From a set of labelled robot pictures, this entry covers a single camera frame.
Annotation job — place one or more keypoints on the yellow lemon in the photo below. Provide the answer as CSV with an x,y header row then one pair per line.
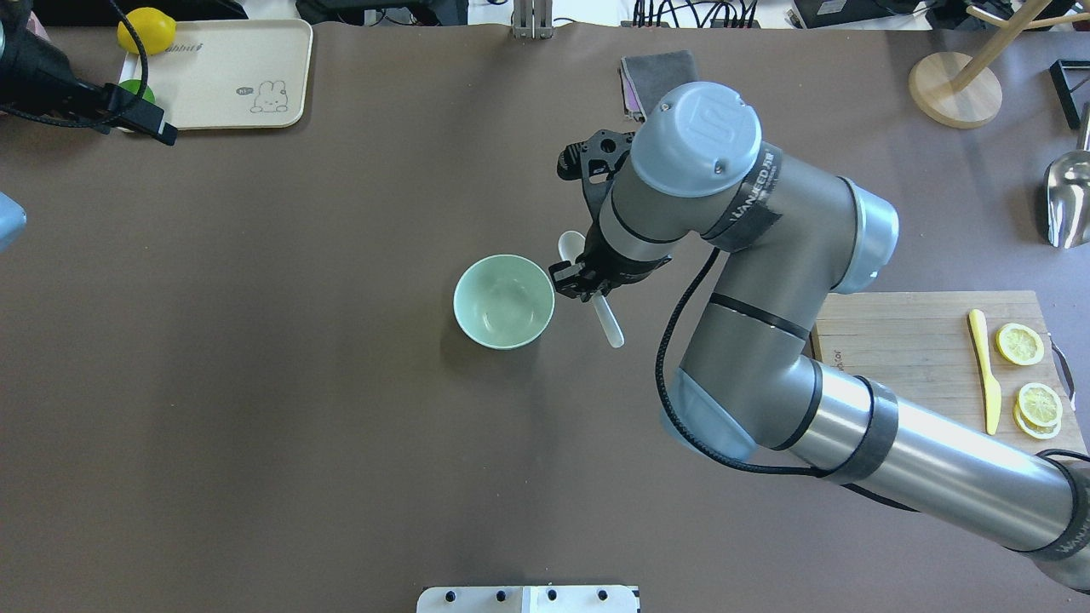
x,y
155,29

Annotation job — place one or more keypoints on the wooden cup tree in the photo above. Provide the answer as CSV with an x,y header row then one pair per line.
x,y
962,92

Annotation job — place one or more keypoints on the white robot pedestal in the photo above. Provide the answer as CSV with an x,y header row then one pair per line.
x,y
611,597

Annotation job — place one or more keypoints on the bamboo cutting board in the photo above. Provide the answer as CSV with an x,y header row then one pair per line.
x,y
919,344

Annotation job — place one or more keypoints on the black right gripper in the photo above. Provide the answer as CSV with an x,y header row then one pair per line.
x,y
615,263

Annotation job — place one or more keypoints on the white ceramic spoon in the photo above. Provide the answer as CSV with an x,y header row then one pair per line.
x,y
570,246

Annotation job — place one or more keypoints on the lemon slice near handle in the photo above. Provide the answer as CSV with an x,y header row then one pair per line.
x,y
1019,344

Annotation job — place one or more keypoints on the grey folded cloth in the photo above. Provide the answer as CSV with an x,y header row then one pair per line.
x,y
647,78

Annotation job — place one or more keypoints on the steel scoop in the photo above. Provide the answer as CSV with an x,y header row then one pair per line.
x,y
1067,193

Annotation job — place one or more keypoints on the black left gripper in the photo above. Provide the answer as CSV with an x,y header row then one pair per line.
x,y
129,109

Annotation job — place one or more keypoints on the green bowl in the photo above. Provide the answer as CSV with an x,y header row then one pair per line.
x,y
503,302

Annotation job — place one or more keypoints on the lime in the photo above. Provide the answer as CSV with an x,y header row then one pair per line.
x,y
134,87

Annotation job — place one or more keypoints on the beige tray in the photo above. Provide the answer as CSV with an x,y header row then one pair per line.
x,y
234,74

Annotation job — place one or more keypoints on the lemon slice behind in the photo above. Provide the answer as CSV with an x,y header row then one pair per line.
x,y
1038,411

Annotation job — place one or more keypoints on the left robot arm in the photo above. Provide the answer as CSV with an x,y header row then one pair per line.
x,y
20,13

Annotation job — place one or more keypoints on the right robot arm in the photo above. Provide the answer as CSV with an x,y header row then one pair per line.
x,y
746,393

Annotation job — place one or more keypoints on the yellow plastic knife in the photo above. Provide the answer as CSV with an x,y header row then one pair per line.
x,y
990,385

